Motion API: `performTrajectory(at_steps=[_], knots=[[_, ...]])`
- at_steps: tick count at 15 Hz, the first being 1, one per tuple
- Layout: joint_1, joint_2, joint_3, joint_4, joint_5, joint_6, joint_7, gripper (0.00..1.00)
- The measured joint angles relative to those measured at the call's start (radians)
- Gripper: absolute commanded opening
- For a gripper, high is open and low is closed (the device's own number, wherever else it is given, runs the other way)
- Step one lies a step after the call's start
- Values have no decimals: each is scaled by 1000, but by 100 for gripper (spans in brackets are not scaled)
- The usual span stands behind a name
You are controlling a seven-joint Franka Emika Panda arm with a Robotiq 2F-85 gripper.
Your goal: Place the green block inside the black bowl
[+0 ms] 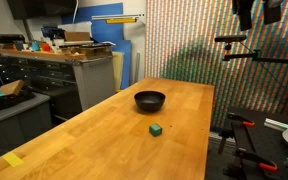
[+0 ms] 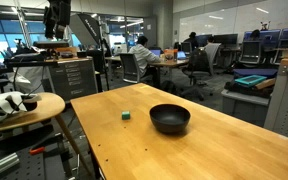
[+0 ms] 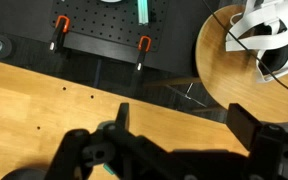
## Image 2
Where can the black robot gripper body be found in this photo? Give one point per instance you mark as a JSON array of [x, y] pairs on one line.
[[56, 18]]

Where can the small green block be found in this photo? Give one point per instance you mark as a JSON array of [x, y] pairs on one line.
[[125, 115]]

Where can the black bowl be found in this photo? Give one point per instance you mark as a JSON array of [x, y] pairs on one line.
[[169, 118]]

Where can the black photo softbox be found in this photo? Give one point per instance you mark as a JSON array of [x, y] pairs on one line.
[[86, 29]]

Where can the grey drawer cabinet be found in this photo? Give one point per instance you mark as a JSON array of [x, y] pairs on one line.
[[73, 79]]

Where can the grey office chair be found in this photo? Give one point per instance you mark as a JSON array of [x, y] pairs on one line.
[[131, 71]]

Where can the round wooden side table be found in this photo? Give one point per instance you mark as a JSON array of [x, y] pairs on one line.
[[50, 106]]

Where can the open laptop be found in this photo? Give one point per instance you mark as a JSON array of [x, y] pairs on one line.
[[156, 52]]

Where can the white and black cloth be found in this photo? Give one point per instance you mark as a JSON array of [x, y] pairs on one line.
[[15, 102]]

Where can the seated person in white shirt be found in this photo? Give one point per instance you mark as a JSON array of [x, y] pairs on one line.
[[144, 57]]

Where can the orange box on desk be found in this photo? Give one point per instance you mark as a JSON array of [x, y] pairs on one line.
[[170, 54]]

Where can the wooden office desk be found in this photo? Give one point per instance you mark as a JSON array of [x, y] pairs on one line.
[[169, 64]]

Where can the black office chair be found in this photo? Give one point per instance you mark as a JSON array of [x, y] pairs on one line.
[[200, 66]]

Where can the aluminium extrusion bar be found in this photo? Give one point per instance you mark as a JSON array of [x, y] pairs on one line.
[[8, 162]]

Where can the teal tray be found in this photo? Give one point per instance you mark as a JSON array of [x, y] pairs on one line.
[[250, 81]]

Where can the grey storage bin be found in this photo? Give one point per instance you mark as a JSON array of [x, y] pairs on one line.
[[252, 109]]

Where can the orange handled tool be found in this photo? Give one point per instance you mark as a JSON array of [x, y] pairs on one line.
[[37, 151]]

